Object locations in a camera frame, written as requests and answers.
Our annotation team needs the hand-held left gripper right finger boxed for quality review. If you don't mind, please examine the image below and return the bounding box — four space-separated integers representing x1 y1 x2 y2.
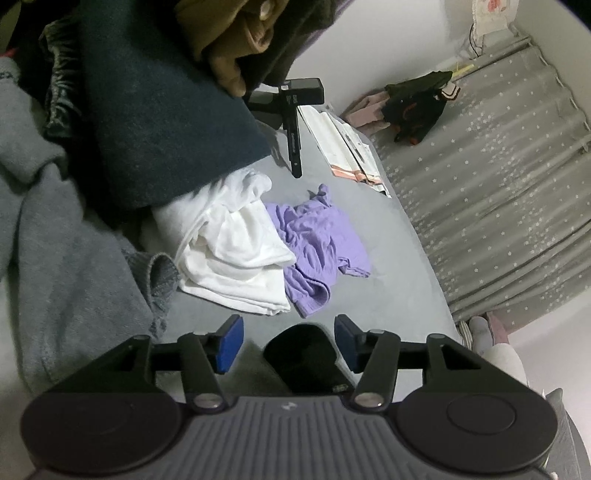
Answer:
335 314 483 412

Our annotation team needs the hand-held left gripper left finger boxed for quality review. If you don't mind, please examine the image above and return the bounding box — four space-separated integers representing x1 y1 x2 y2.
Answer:
108 315 245 412

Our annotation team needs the black vest with cream trim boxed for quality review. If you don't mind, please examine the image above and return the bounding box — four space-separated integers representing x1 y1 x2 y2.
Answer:
262 324 358 395

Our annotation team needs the purple garment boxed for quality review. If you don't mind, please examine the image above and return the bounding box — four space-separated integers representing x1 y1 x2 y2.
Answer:
265 184 372 319

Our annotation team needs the white garment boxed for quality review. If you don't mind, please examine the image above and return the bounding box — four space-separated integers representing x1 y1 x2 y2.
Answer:
152 171 297 317

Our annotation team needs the grey duvet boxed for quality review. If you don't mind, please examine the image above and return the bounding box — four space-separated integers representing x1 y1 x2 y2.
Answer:
466 314 583 480

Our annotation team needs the grey knit sweater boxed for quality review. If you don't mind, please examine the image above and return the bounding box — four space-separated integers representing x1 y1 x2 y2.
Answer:
0 55 181 393

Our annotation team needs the open magazine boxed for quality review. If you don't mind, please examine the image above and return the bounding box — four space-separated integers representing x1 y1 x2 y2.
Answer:
298 106 370 178

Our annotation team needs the black box on stand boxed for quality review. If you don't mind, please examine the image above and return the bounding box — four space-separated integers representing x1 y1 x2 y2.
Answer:
247 78 325 180

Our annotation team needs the grey star-print curtain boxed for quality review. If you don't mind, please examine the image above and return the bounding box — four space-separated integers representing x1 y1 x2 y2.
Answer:
369 28 591 324

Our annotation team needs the pink hanging garment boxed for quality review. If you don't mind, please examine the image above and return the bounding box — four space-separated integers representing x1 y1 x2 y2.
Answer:
344 91 393 137

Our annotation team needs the dark blue garment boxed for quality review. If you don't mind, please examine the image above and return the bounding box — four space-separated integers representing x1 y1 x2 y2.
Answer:
78 0 271 213

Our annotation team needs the dark hanging jacket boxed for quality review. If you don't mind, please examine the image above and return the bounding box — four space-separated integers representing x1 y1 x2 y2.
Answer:
384 70 461 147

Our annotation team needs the brown garment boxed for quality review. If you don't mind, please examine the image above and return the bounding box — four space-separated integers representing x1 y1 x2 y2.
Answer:
175 0 287 97

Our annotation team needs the dark shiny garment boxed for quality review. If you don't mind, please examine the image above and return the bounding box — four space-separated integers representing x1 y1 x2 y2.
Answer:
39 23 85 139

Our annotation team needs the dark olive garment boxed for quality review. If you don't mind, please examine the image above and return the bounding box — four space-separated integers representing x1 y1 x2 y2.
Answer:
249 0 343 88

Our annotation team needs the floral wall hanging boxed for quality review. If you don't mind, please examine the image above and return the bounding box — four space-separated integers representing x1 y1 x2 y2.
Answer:
471 0 513 35

